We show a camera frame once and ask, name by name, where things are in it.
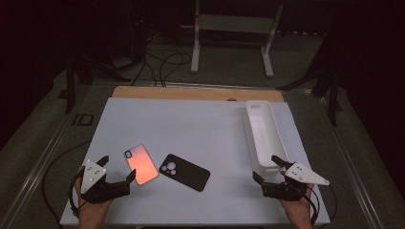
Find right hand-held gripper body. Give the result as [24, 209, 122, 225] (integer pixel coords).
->
[261, 160, 330, 202]

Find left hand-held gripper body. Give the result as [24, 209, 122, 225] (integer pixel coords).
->
[79, 158, 132, 205]

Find white plastic bin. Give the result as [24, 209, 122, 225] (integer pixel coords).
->
[245, 99, 289, 177]

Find black phone case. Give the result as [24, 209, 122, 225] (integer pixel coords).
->
[158, 154, 211, 193]

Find person's left hand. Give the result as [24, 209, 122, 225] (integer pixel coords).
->
[74, 167, 113, 229]

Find person's right hand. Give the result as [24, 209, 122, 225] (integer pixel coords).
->
[280, 183, 315, 229]

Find black metal stand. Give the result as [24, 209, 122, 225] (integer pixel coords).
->
[276, 60, 344, 127]

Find right hand-held gripper cable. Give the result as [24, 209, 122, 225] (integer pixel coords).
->
[304, 183, 338, 225]

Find hand-held gripper cable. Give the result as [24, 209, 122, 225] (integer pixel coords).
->
[42, 138, 94, 225]
[304, 183, 338, 225]

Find left hand-held gripper cable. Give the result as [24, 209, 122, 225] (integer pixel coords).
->
[42, 138, 94, 225]

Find small black floor bracket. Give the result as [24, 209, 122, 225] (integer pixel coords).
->
[72, 113, 96, 127]

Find aluminium floor rail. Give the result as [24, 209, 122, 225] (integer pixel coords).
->
[0, 94, 94, 229]
[313, 94, 385, 229]

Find black cables on floor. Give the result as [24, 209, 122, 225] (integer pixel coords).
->
[64, 58, 96, 115]

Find black floor cable loop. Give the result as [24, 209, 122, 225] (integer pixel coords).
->
[158, 52, 193, 88]

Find white metal stand frame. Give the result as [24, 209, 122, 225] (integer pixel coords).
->
[190, 0, 285, 79]

